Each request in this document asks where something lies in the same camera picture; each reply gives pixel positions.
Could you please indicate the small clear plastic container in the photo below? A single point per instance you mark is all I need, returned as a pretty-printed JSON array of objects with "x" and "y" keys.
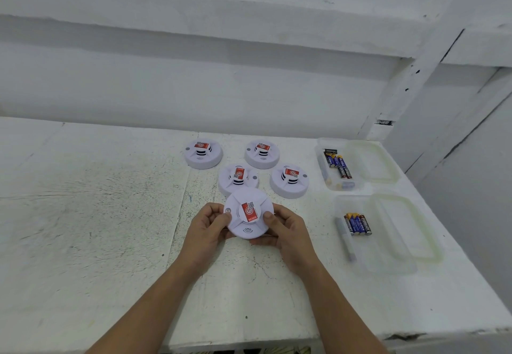
[{"x": 324, "y": 173}]

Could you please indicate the person's right hand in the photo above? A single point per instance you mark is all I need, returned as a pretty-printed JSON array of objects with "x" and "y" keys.
[{"x": 294, "y": 243}]

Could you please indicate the small clear container lid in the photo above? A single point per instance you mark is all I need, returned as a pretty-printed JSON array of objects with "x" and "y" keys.
[{"x": 372, "y": 161}]

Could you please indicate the blue gold battery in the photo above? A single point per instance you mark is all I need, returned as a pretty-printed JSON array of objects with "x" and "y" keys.
[
  {"x": 341, "y": 164},
  {"x": 348, "y": 224},
  {"x": 361, "y": 224},
  {"x": 331, "y": 160},
  {"x": 356, "y": 224}
]

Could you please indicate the grey marker pen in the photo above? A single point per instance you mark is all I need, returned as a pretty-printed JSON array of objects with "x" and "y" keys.
[{"x": 345, "y": 239}]

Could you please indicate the large clear container lid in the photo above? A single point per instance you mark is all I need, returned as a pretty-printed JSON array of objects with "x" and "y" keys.
[{"x": 412, "y": 229}]

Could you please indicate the white round smoke detector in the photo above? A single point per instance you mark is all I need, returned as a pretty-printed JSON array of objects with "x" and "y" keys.
[
  {"x": 289, "y": 182},
  {"x": 238, "y": 179},
  {"x": 203, "y": 154},
  {"x": 248, "y": 213},
  {"x": 262, "y": 154}
]

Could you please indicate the person's left hand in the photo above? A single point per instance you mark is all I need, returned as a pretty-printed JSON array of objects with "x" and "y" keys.
[{"x": 202, "y": 237}]

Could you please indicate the person's left forearm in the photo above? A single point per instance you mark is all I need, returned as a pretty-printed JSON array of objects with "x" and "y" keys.
[{"x": 148, "y": 309}]

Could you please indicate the person's right forearm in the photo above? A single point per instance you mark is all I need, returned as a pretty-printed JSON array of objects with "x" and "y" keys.
[{"x": 344, "y": 317}]

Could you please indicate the person's left thumb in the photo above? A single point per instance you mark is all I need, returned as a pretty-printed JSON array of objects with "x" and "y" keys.
[{"x": 225, "y": 219}]

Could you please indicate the person's right thumb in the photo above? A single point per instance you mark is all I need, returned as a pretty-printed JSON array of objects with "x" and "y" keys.
[{"x": 268, "y": 220}]

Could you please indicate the black gold battery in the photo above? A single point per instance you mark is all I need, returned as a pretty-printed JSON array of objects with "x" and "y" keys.
[
  {"x": 367, "y": 225},
  {"x": 331, "y": 152},
  {"x": 346, "y": 172}
]

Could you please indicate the large clear plastic container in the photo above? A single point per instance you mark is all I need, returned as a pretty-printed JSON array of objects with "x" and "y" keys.
[{"x": 380, "y": 253}]

